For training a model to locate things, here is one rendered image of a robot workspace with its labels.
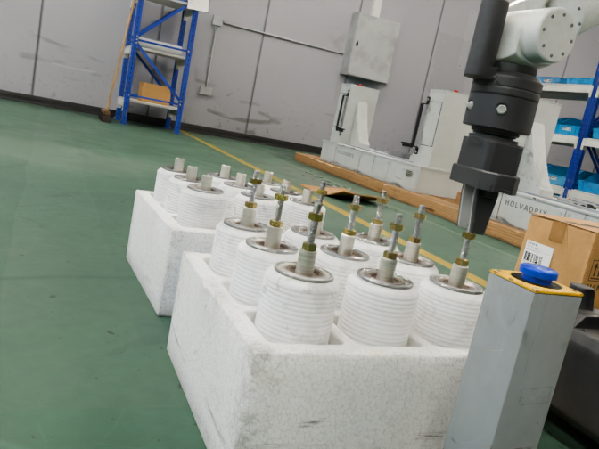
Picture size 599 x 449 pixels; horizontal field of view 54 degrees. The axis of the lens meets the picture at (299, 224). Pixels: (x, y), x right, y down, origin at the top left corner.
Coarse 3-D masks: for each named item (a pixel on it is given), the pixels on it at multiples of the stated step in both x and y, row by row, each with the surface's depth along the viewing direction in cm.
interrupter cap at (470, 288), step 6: (432, 276) 83; (438, 276) 84; (444, 276) 85; (432, 282) 81; (438, 282) 80; (444, 282) 82; (468, 282) 84; (444, 288) 79; (450, 288) 79; (456, 288) 79; (462, 288) 81; (468, 288) 82; (474, 288) 81; (480, 288) 82; (474, 294) 79; (480, 294) 80
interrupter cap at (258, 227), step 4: (224, 220) 92; (228, 220) 94; (232, 220) 94; (236, 220) 95; (240, 220) 95; (228, 224) 91; (232, 224) 90; (236, 224) 91; (256, 224) 95; (260, 224) 95; (264, 224) 95; (236, 228) 90; (240, 228) 90; (244, 228) 90; (248, 228) 90; (252, 228) 91; (256, 228) 91; (260, 228) 92; (264, 228) 93; (256, 232) 90; (260, 232) 91; (264, 232) 91
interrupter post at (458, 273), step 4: (456, 264) 81; (452, 268) 81; (456, 268) 81; (460, 268) 80; (464, 268) 80; (468, 268) 81; (452, 272) 81; (456, 272) 81; (460, 272) 81; (464, 272) 81; (452, 276) 81; (456, 276) 81; (460, 276) 81; (464, 276) 81; (448, 280) 82; (452, 280) 81; (456, 280) 81; (460, 280) 81; (464, 280) 81; (452, 284) 81; (456, 284) 81; (460, 284) 81
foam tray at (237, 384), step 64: (192, 256) 96; (192, 320) 88; (192, 384) 84; (256, 384) 65; (320, 384) 68; (384, 384) 72; (448, 384) 76; (256, 448) 67; (320, 448) 70; (384, 448) 75
